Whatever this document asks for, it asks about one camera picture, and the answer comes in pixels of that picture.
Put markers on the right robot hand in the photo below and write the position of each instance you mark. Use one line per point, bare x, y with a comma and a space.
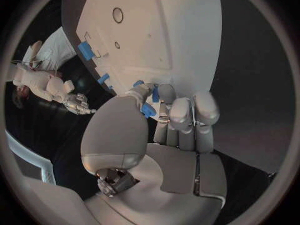
78, 103

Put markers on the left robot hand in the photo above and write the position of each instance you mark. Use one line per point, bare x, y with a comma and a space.
178, 165

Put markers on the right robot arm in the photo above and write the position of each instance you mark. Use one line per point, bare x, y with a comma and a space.
37, 78

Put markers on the white task board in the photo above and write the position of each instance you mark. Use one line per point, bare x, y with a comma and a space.
145, 41

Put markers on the blue plug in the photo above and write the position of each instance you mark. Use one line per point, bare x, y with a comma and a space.
103, 78

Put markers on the blue block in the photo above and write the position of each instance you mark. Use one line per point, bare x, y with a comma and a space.
148, 111
85, 50

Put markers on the blue peg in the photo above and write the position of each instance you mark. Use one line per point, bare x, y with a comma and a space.
138, 83

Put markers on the blue cylinder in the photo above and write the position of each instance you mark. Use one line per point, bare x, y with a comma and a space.
155, 94

